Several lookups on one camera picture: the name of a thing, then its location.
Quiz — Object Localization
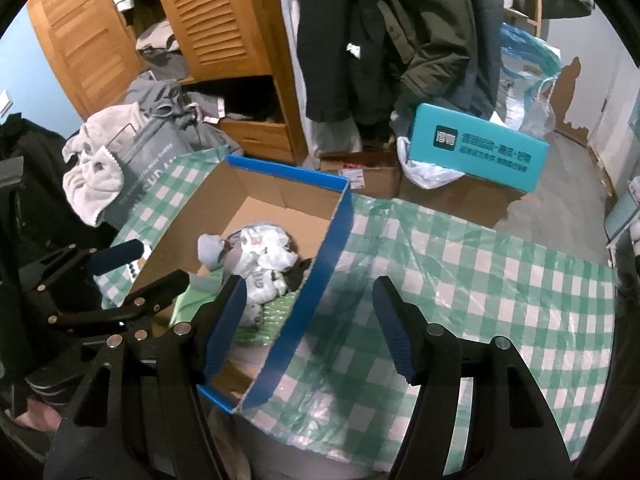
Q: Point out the light green cloth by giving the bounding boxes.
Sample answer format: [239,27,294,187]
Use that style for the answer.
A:
[169,269,224,326]

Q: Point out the grey sock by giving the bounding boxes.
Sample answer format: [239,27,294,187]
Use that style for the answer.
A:
[196,234,230,271]

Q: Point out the white patterned cloth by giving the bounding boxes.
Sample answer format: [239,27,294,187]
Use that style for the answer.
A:
[224,222,299,325]

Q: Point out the green sparkly knit cloth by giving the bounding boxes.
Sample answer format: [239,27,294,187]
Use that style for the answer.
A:
[233,292,299,347]

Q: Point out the black sock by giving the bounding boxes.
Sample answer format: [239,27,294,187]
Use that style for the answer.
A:
[283,258,314,292]

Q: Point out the left hand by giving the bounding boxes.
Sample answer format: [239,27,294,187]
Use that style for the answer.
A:
[14,398,62,432]

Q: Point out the white smartphone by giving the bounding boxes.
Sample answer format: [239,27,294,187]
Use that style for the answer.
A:
[126,243,152,282]

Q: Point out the white towel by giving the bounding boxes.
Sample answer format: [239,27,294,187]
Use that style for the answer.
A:
[62,103,149,226]

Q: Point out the grey tote bag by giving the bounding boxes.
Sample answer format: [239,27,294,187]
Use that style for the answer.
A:
[103,117,193,229]

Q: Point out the blue-edged cardboard box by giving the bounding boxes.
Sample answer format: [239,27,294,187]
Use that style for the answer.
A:
[132,155,352,413]

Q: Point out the grey hoodie pile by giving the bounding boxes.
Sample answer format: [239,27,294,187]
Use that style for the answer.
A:
[124,73,244,156]

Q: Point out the brown cardboard box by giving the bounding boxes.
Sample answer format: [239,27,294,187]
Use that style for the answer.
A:
[319,150,524,228]

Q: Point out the shoe rack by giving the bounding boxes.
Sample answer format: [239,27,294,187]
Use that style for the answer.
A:
[604,176,639,269]

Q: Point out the wooden louvered wardrobe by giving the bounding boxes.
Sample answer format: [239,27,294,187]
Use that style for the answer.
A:
[26,0,309,164]

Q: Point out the white plastic bag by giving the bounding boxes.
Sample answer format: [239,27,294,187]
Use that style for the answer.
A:
[395,136,465,191]

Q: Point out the teal shoe box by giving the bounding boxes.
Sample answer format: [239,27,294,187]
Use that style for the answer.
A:
[409,103,549,193]

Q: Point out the hanging dark jackets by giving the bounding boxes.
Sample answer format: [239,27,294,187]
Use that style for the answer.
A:
[281,0,503,158]

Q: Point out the blue plastic bag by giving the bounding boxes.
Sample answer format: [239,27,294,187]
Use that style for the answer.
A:
[496,23,562,140]

